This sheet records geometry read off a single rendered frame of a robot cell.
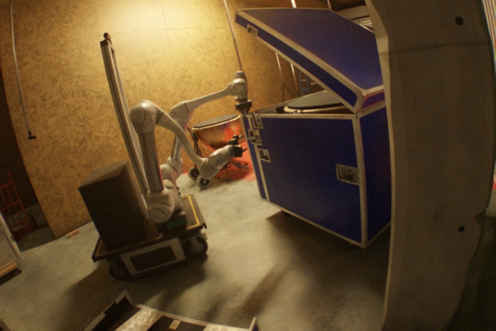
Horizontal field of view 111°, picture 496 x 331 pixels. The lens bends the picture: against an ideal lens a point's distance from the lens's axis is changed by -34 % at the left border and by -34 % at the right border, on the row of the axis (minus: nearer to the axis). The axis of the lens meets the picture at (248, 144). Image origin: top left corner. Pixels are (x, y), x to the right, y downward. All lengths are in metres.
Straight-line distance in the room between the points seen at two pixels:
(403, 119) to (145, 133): 1.30
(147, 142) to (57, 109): 2.32
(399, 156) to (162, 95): 3.87
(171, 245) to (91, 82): 2.64
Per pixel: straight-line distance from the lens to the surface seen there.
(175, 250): 1.96
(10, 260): 3.47
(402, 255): 1.00
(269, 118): 1.78
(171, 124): 1.66
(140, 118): 1.46
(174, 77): 4.47
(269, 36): 1.61
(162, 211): 1.59
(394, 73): 0.74
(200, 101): 2.05
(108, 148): 3.80
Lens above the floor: 1.20
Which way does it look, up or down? 14 degrees down
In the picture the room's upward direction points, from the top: 14 degrees counter-clockwise
